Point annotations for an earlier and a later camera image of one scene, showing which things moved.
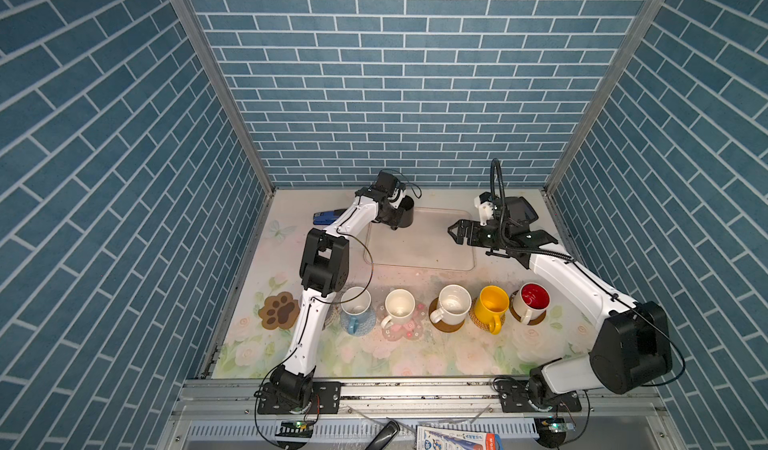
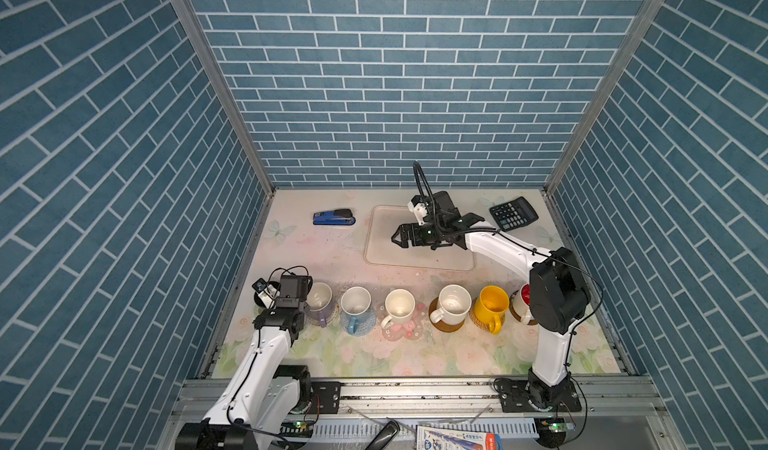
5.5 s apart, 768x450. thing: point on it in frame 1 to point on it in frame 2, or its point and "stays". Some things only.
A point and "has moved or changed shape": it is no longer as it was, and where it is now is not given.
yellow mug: (491, 303) stays
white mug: (454, 303) stays
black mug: (407, 203) has moved or changed shape
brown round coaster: (440, 325) stays
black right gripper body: (489, 236) to (426, 235)
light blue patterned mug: (355, 307) stays
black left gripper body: (390, 214) to (299, 312)
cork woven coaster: (473, 317) stays
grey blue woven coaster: (366, 323) stays
